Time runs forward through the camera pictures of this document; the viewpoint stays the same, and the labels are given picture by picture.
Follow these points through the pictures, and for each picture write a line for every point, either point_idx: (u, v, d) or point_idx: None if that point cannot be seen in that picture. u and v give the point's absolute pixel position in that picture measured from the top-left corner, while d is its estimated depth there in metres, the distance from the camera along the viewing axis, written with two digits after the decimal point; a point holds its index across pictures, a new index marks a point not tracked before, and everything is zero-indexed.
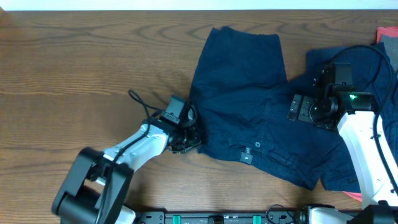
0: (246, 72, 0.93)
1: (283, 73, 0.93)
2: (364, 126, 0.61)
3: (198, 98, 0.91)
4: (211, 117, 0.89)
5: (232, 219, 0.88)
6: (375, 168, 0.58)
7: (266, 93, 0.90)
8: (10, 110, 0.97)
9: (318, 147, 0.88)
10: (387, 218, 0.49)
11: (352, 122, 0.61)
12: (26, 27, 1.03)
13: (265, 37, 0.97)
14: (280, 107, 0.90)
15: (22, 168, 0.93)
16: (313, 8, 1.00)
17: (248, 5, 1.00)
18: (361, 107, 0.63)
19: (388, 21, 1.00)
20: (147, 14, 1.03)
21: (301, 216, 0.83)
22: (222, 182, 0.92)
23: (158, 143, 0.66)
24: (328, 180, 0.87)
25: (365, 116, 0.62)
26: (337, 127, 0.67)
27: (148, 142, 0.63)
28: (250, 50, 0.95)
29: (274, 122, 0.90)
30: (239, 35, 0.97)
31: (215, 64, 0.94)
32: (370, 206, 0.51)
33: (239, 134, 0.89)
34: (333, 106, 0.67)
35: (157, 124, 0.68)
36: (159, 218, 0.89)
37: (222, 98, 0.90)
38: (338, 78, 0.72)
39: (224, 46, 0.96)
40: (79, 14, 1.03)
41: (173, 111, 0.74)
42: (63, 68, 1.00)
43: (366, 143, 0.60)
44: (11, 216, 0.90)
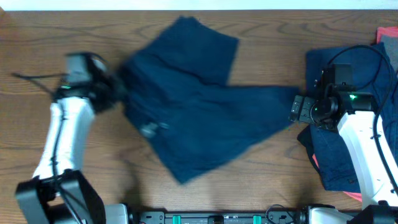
0: (193, 63, 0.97)
1: (225, 76, 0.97)
2: (364, 126, 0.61)
3: (141, 65, 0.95)
4: (143, 90, 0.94)
5: (232, 219, 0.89)
6: (375, 168, 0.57)
7: (201, 88, 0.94)
8: (10, 111, 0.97)
9: (212, 146, 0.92)
10: (386, 217, 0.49)
11: (352, 122, 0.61)
12: (26, 27, 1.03)
13: (226, 38, 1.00)
14: (208, 104, 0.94)
15: (22, 168, 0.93)
16: (313, 7, 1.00)
17: (248, 5, 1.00)
18: (360, 107, 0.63)
19: (388, 21, 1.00)
20: (147, 14, 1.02)
21: (301, 216, 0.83)
22: (222, 182, 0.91)
23: (83, 113, 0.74)
24: (328, 180, 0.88)
25: (365, 116, 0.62)
26: (337, 127, 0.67)
27: (71, 122, 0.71)
28: (208, 46, 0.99)
29: (169, 112, 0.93)
30: (203, 28, 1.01)
31: (170, 46, 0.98)
32: (370, 206, 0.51)
33: (152, 107, 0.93)
34: (333, 106, 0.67)
35: (69, 90, 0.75)
36: (159, 218, 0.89)
37: (157, 76, 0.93)
38: (338, 79, 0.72)
39: (183, 33, 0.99)
40: (79, 14, 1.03)
41: (78, 71, 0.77)
42: (63, 68, 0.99)
43: (365, 143, 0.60)
44: (12, 216, 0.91)
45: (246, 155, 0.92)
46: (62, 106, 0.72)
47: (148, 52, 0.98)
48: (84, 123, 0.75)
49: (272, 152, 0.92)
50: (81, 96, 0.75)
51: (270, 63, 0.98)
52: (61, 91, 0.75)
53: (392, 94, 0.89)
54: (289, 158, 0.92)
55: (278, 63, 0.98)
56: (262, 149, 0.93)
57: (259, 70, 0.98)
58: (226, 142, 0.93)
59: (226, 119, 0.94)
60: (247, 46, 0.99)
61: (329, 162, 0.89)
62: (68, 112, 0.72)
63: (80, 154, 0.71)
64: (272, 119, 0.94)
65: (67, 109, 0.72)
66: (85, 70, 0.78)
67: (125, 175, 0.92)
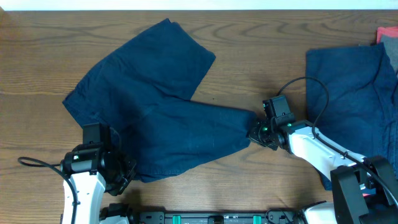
0: (163, 69, 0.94)
1: (193, 87, 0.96)
2: (303, 134, 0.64)
3: (107, 65, 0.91)
4: (103, 92, 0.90)
5: (232, 219, 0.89)
6: (320, 150, 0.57)
7: (160, 99, 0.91)
8: (10, 110, 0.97)
9: (158, 159, 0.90)
10: (348, 174, 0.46)
11: (295, 137, 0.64)
12: (26, 27, 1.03)
13: (203, 49, 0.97)
14: (164, 117, 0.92)
15: (22, 168, 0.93)
16: (313, 7, 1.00)
17: (247, 5, 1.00)
18: (300, 129, 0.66)
19: (388, 21, 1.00)
20: (147, 14, 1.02)
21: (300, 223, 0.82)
22: (222, 182, 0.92)
23: (97, 195, 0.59)
24: (328, 180, 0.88)
25: (305, 130, 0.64)
26: (293, 150, 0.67)
27: (86, 207, 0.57)
28: (181, 55, 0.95)
29: (123, 121, 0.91)
30: (184, 35, 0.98)
31: (142, 48, 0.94)
32: (332, 172, 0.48)
33: (107, 111, 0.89)
34: (279, 139, 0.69)
35: (79, 162, 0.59)
36: (159, 218, 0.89)
37: (120, 82, 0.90)
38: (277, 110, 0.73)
39: (160, 37, 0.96)
40: (78, 14, 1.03)
41: (92, 138, 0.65)
42: (62, 68, 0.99)
43: (310, 141, 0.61)
44: (12, 216, 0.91)
45: (245, 155, 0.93)
46: (71, 182, 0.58)
47: (115, 51, 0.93)
48: (97, 201, 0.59)
49: (271, 152, 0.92)
50: (94, 168, 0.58)
51: (270, 63, 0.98)
52: (69, 160, 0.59)
53: (392, 94, 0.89)
54: (289, 158, 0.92)
55: (278, 63, 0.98)
56: (262, 149, 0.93)
57: (258, 71, 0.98)
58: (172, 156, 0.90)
59: (173, 132, 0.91)
60: (247, 46, 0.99)
61: None
62: (81, 195, 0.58)
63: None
64: (234, 138, 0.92)
65: (78, 188, 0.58)
66: (100, 136, 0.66)
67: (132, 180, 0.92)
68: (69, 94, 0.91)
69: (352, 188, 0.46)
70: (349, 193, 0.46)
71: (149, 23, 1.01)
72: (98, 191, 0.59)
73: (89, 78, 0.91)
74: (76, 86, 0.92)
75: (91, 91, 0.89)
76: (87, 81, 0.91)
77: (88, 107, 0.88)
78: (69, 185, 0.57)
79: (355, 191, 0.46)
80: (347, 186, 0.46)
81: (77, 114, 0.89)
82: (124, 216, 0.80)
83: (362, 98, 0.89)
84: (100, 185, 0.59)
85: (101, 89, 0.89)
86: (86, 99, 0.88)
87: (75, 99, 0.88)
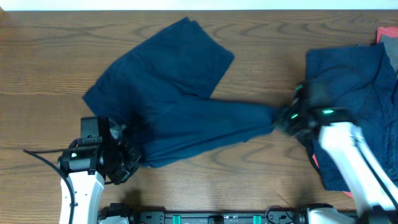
0: (181, 67, 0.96)
1: (211, 84, 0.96)
2: (343, 137, 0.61)
3: (128, 64, 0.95)
4: (124, 89, 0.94)
5: (232, 219, 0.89)
6: (360, 170, 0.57)
7: (179, 97, 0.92)
8: (10, 111, 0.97)
9: (171, 151, 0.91)
10: (382, 216, 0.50)
11: (333, 132, 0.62)
12: (26, 27, 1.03)
13: (221, 48, 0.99)
14: (182, 114, 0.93)
15: (21, 168, 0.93)
16: (313, 7, 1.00)
17: (247, 5, 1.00)
18: (338, 122, 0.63)
19: (388, 21, 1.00)
20: (147, 14, 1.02)
21: (301, 218, 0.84)
22: (222, 182, 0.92)
23: (96, 195, 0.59)
24: (328, 180, 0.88)
25: (343, 127, 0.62)
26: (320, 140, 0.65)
27: (83, 208, 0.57)
28: (199, 54, 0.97)
29: (141, 117, 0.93)
30: (203, 34, 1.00)
31: (161, 46, 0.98)
32: (369, 210, 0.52)
33: (127, 108, 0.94)
34: (311, 122, 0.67)
35: (77, 159, 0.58)
36: (159, 218, 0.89)
37: (140, 80, 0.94)
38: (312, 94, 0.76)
39: (178, 36, 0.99)
40: (78, 14, 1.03)
41: (91, 132, 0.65)
42: (63, 68, 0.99)
43: (350, 151, 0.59)
44: (12, 216, 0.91)
45: (245, 155, 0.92)
46: (69, 183, 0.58)
47: (135, 50, 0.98)
48: (96, 203, 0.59)
49: (271, 152, 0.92)
50: (91, 166, 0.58)
51: (270, 63, 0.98)
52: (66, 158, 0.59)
53: (392, 94, 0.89)
54: (289, 158, 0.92)
55: (278, 63, 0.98)
56: (262, 149, 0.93)
57: (258, 70, 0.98)
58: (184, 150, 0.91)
59: (190, 129, 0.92)
60: (247, 46, 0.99)
61: (330, 162, 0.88)
62: (78, 195, 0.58)
63: None
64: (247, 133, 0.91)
65: (75, 189, 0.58)
66: (98, 130, 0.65)
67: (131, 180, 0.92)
68: (91, 89, 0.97)
69: None
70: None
71: (149, 23, 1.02)
72: (96, 191, 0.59)
73: (109, 75, 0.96)
74: (96, 81, 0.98)
75: (111, 87, 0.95)
76: (107, 78, 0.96)
77: (109, 102, 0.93)
78: (67, 185, 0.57)
79: None
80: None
81: (98, 109, 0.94)
82: (124, 217, 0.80)
83: (361, 97, 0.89)
84: (99, 185, 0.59)
85: (121, 85, 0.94)
86: (106, 96, 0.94)
87: (97, 95, 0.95)
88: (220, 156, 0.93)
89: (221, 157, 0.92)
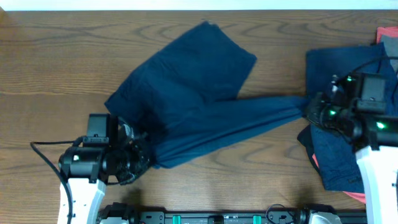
0: (204, 72, 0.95)
1: (234, 88, 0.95)
2: (387, 168, 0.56)
3: (150, 69, 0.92)
4: (145, 96, 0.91)
5: (232, 219, 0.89)
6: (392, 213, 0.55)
7: (202, 104, 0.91)
8: (10, 111, 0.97)
9: (188, 153, 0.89)
10: None
11: (374, 162, 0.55)
12: (26, 27, 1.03)
13: (242, 51, 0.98)
14: (204, 121, 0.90)
15: (21, 168, 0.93)
16: (313, 8, 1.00)
17: (247, 5, 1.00)
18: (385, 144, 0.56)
19: (388, 21, 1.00)
20: (147, 14, 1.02)
21: (301, 216, 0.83)
22: (222, 182, 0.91)
23: (95, 203, 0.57)
24: (328, 180, 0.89)
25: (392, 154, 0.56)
26: (357, 155, 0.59)
27: (81, 218, 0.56)
28: (222, 56, 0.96)
29: (163, 125, 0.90)
30: (223, 37, 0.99)
31: (183, 52, 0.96)
32: None
33: (149, 115, 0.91)
34: (356, 130, 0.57)
35: (80, 162, 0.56)
36: (159, 218, 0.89)
37: (161, 86, 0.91)
38: (365, 93, 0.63)
39: (199, 41, 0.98)
40: (79, 14, 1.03)
41: (98, 132, 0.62)
42: (63, 68, 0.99)
43: (387, 191, 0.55)
44: (11, 216, 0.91)
45: (245, 155, 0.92)
46: (69, 189, 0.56)
47: (156, 55, 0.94)
48: (94, 210, 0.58)
49: (271, 152, 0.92)
50: (95, 171, 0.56)
51: (270, 63, 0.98)
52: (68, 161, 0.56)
53: (392, 95, 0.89)
54: (289, 158, 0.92)
55: (278, 63, 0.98)
56: (262, 149, 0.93)
57: (258, 70, 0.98)
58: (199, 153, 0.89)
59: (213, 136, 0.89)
60: (247, 46, 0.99)
61: (329, 161, 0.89)
62: (77, 205, 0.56)
63: None
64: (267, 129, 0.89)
65: (73, 198, 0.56)
66: (106, 131, 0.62)
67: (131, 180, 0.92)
68: (112, 95, 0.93)
69: None
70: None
71: (149, 23, 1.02)
72: (97, 199, 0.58)
73: (132, 81, 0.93)
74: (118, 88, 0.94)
75: (134, 93, 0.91)
76: (130, 83, 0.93)
77: (131, 109, 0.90)
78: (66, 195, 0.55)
79: None
80: None
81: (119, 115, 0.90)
82: (125, 219, 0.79)
83: None
84: (99, 193, 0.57)
85: (143, 91, 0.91)
86: (128, 102, 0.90)
87: (118, 101, 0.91)
88: (220, 156, 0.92)
89: (221, 157, 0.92)
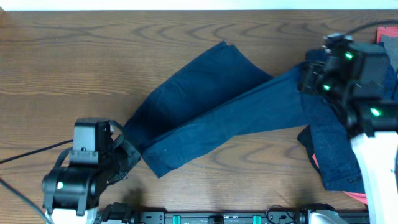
0: (222, 92, 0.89)
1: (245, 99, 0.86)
2: (385, 158, 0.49)
3: (166, 91, 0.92)
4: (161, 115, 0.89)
5: (232, 219, 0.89)
6: (392, 206, 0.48)
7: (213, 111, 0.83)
8: (10, 111, 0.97)
9: (186, 130, 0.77)
10: None
11: (372, 152, 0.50)
12: (26, 27, 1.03)
13: (264, 73, 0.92)
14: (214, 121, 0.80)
15: (22, 168, 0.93)
16: (314, 7, 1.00)
17: (247, 5, 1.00)
18: (384, 129, 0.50)
19: (388, 21, 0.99)
20: (147, 14, 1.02)
21: (301, 218, 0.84)
22: (222, 182, 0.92)
23: None
24: (328, 180, 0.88)
25: (388, 144, 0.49)
26: (354, 146, 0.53)
27: None
28: (239, 79, 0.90)
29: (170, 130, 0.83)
30: (242, 58, 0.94)
31: (202, 74, 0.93)
32: None
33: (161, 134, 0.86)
34: (349, 119, 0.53)
35: (66, 186, 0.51)
36: (159, 218, 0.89)
37: (176, 105, 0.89)
38: (365, 72, 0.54)
39: (219, 63, 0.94)
40: (78, 14, 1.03)
41: (85, 145, 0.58)
42: (62, 68, 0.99)
43: (390, 182, 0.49)
44: (11, 216, 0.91)
45: (245, 155, 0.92)
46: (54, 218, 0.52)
47: (174, 78, 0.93)
48: None
49: (271, 152, 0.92)
50: (81, 197, 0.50)
51: (270, 63, 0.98)
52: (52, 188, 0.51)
53: (392, 94, 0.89)
54: (289, 158, 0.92)
55: (278, 63, 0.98)
56: (262, 149, 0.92)
57: None
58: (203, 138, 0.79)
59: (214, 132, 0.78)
60: (247, 46, 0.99)
61: (330, 162, 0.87)
62: None
63: None
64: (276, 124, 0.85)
65: None
66: (95, 143, 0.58)
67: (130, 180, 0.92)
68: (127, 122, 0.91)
69: None
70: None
71: (149, 23, 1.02)
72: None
73: (149, 104, 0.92)
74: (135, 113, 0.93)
75: (151, 116, 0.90)
76: (147, 106, 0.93)
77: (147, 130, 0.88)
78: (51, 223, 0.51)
79: None
80: None
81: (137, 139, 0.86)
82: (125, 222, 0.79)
83: None
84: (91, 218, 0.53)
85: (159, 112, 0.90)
86: (145, 128, 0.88)
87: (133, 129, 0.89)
88: (220, 156, 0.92)
89: (221, 157, 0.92)
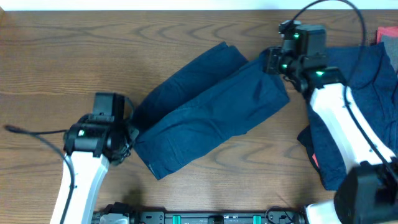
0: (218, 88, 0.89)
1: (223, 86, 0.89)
2: (334, 97, 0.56)
3: (165, 90, 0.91)
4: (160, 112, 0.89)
5: (232, 219, 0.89)
6: (349, 131, 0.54)
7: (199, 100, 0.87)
8: (10, 110, 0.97)
9: (172, 116, 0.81)
10: (369, 173, 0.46)
11: (324, 98, 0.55)
12: (27, 27, 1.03)
13: None
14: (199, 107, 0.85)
15: (22, 168, 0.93)
16: (313, 7, 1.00)
17: (247, 4, 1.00)
18: (329, 84, 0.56)
19: (387, 22, 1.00)
20: (147, 14, 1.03)
21: (301, 219, 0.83)
22: (222, 182, 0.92)
23: (97, 177, 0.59)
24: (328, 180, 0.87)
25: (335, 90, 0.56)
26: (312, 104, 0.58)
27: (82, 190, 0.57)
28: None
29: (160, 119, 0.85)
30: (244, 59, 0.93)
31: (201, 74, 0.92)
32: (354, 168, 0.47)
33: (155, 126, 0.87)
34: (301, 86, 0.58)
35: (84, 138, 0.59)
36: (159, 218, 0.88)
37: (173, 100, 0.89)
38: (310, 48, 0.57)
39: (218, 62, 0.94)
40: (79, 14, 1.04)
41: (103, 111, 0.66)
42: (62, 68, 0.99)
43: (341, 114, 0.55)
44: (9, 216, 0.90)
45: (245, 155, 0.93)
46: (71, 162, 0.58)
47: (173, 78, 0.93)
48: (96, 184, 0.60)
49: (271, 152, 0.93)
50: (97, 147, 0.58)
51: None
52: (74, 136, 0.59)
53: (392, 94, 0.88)
54: (289, 158, 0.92)
55: None
56: (261, 150, 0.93)
57: None
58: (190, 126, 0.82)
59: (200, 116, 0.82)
60: (247, 46, 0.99)
61: (330, 162, 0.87)
62: (78, 177, 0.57)
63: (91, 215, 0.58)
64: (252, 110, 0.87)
65: (76, 171, 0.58)
66: (111, 109, 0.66)
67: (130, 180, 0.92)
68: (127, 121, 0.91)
69: (367, 188, 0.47)
70: (364, 194, 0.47)
71: (150, 23, 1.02)
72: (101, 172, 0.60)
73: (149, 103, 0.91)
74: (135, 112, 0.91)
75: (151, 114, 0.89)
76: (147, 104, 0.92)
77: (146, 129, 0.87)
78: (67, 162, 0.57)
79: (370, 190, 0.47)
80: (364, 185, 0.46)
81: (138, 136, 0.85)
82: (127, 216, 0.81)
83: (362, 97, 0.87)
84: (102, 167, 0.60)
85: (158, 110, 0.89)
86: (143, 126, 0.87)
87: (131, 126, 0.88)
88: (220, 157, 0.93)
89: (221, 157, 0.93)
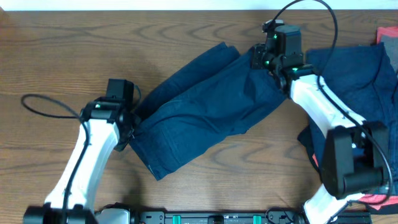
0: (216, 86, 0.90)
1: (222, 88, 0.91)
2: (309, 82, 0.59)
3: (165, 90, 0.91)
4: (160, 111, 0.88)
5: (232, 219, 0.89)
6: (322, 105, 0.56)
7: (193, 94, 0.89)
8: (10, 110, 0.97)
9: (165, 110, 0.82)
10: (344, 134, 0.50)
11: (301, 87, 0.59)
12: (27, 27, 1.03)
13: None
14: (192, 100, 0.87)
15: (22, 168, 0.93)
16: (313, 8, 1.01)
17: (247, 4, 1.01)
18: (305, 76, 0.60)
19: (387, 22, 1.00)
20: (147, 14, 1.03)
21: (300, 221, 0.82)
22: (222, 182, 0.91)
23: (109, 142, 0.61)
24: None
25: (310, 79, 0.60)
26: (292, 96, 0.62)
27: (94, 149, 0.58)
28: None
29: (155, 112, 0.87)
30: None
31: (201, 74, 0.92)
32: (330, 131, 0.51)
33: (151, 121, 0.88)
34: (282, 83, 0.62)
35: (99, 110, 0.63)
36: (159, 218, 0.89)
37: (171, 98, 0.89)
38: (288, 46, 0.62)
39: (217, 62, 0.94)
40: (79, 14, 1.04)
41: (115, 94, 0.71)
42: (62, 68, 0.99)
43: (315, 94, 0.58)
44: (10, 216, 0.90)
45: (245, 155, 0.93)
46: (87, 126, 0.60)
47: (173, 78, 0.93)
48: (107, 149, 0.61)
49: (270, 152, 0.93)
50: (111, 118, 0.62)
51: None
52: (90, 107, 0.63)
53: (392, 94, 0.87)
54: (288, 158, 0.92)
55: None
56: (261, 149, 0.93)
57: None
58: (184, 119, 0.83)
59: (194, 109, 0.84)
60: (247, 46, 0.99)
61: None
62: (94, 138, 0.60)
63: (96, 183, 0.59)
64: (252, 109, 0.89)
65: (91, 132, 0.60)
66: (122, 93, 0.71)
67: (130, 180, 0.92)
68: None
69: (346, 148, 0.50)
70: (341, 155, 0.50)
71: (150, 23, 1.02)
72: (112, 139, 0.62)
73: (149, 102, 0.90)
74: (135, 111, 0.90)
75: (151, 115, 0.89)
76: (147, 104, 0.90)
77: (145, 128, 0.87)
78: (84, 124, 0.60)
79: (347, 151, 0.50)
80: (339, 145, 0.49)
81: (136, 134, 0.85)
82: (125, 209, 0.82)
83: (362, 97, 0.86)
84: (114, 135, 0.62)
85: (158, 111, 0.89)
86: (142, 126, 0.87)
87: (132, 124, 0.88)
88: (220, 156, 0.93)
89: (220, 157, 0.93)
